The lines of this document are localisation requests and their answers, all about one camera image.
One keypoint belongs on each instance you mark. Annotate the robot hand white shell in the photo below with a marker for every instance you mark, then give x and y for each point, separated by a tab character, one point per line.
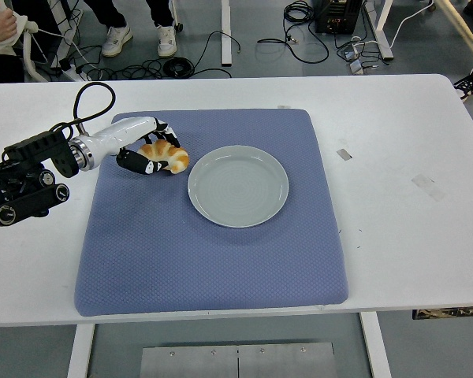
122	132

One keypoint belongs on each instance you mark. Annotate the croissant bread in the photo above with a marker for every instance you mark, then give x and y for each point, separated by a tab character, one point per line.
177	157

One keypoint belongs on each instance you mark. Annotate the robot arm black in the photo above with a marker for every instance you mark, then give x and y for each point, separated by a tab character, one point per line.
31	149

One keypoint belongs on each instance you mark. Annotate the grey round plate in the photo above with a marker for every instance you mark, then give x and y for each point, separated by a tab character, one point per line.
238	189

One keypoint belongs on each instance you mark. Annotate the white power strip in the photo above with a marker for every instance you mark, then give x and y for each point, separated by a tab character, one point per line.
74	74

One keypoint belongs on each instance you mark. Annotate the person's leg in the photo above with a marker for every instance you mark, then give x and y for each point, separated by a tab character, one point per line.
161	12
110	12

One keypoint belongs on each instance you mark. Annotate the person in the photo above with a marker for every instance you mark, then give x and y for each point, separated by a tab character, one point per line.
0	55

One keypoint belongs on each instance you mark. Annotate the white background table leg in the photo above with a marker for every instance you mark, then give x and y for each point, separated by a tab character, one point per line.
226	27

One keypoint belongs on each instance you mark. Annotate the blue quilted mat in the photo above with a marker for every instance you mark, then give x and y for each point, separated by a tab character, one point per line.
205	267

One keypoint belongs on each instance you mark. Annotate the person's hand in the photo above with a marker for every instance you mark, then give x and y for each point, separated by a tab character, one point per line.
0	25

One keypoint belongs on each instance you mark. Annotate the grey tape piece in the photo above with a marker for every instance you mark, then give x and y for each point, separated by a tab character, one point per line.
344	154

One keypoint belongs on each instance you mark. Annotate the grey foot pedal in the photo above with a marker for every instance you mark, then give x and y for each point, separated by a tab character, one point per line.
356	67

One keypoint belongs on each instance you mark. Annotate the black equipment box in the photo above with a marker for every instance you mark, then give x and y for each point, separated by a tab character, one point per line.
339	15

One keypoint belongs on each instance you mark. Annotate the clear tape piece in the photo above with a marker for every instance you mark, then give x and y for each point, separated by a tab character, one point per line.
427	187

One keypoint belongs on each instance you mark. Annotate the person's black white shoe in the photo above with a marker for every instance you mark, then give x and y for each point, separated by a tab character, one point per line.
469	84

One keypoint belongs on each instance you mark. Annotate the label strip under table edge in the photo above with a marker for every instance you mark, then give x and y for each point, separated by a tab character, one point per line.
449	313

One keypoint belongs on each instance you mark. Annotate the white tube frame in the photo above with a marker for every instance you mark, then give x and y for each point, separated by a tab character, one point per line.
29	63

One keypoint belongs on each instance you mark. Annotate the white background table frame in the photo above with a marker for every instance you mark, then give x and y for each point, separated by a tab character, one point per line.
383	31

